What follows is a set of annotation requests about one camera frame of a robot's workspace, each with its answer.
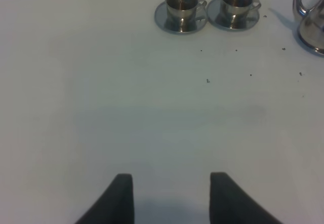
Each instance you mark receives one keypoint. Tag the right stainless steel teacup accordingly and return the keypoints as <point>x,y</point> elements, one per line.
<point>238,9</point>

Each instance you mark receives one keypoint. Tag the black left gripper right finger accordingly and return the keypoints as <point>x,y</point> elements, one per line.
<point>231,204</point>

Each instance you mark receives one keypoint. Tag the left stainless steel teacup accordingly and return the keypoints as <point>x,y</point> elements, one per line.
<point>183,11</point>

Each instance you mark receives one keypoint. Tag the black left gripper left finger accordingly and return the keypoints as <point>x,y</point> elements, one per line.
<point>115,205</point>

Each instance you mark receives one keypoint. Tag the right stainless steel saucer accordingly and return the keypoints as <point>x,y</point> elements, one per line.
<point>218,20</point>

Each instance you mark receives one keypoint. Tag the left stainless steel saucer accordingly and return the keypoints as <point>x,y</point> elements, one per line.
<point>166,24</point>

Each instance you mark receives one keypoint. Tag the stainless steel saucer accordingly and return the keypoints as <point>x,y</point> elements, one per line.
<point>218,20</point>
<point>166,24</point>

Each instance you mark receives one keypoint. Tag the stainless steel teapot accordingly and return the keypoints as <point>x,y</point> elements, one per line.
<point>310,28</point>

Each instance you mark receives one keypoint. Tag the stainless steel teacup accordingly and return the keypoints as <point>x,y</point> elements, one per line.
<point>183,11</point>
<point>238,9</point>

